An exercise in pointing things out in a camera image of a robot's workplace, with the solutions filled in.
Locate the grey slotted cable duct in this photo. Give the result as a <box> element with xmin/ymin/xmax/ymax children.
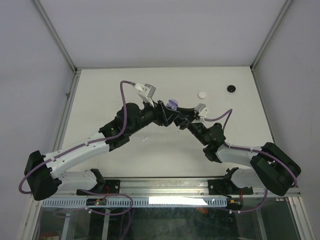
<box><xmin>42</xmin><ymin>196</ymin><xmax>227</xmax><ymax>209</ymax></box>

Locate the aluminium frame post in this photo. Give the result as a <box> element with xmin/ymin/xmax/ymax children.
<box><xmin>250</xmin><ymin>0</ymin><xmax>294</xmax><ymax>73</ymax></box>
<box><xmin>31</xmin><ymin>0</ymin><xmax>78</xmax><ymax>74</ymax></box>

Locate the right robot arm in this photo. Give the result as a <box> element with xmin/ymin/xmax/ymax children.
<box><xmin>174</xmin><ymin>107</ymin><xmax>302</xmax><ymax>196</ymax></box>

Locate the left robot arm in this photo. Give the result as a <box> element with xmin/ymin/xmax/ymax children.
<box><xmin>23</xmin><ymin>100</ymin><xmax>180</xmax><ymax>201</ymax></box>

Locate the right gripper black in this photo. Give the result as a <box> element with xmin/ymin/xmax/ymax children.
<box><xmin>171</xmin><ymin>105</ymin><xmax>209</xmax><ymax>146</ymax></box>

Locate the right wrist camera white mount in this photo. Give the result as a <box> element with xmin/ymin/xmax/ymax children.
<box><xmin>193</xmin><ymin>103</ymin><xmax>209</xmax><ymax>123</ymax></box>

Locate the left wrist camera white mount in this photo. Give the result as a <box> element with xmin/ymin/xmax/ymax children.
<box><xmin>133</xmin><ymin>83</ymin><xmax>156</xmax><ymax>107</ymax></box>

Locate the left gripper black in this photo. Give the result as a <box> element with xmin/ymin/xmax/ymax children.
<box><xmin>127</xmin><ymin>97</ymin><xmax>180</xmax><ymax>136</ymax></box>

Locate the purple earbud charging case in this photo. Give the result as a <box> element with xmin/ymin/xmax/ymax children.
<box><xmin>166</xmin><ymin>99</ymin><xmax>179</xmax><ymax>111</ymax></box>

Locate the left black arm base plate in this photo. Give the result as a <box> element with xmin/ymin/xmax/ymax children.
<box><xmin>85</xmin><ymin>179</ymin><xmax>121</xmax><ymax>195</ymax></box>

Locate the aluminium frame post left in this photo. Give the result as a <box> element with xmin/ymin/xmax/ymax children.
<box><xmin>31</xmin><ymin>0</ymin><xmax>78</xmax><ymax>74</ymax></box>

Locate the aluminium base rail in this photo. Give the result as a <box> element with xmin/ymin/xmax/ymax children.
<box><xmin>47</xmin><ymin>177</ymin><xmax>301</xmax><ymax>199</ymax></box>

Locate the small circuit board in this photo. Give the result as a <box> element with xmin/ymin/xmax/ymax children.
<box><xmin>90</xmin><ymin>198</ymin><xmax>107</xmax><ymax>206</ymax></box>

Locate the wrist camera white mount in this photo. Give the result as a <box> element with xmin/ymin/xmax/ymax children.
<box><xmin>193</xmin><ymin>103</ymin><xmax>209</xmax><ymax>123</ymax></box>
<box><xmin>133</xmin><ymin>83</ymin><xmax>156</xmax><ymax>107</ymax></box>

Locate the aluminium frame post right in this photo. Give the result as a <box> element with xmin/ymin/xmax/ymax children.
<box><xmin>250</xmin><ymin>0</ymin><xmax>294</xmax><ymax>73</ymax></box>

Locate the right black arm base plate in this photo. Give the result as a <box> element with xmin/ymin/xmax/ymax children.
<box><xmin>207</xmin><ymin>179</ymin><xmax>253</xmax><ymax>197</ymax></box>

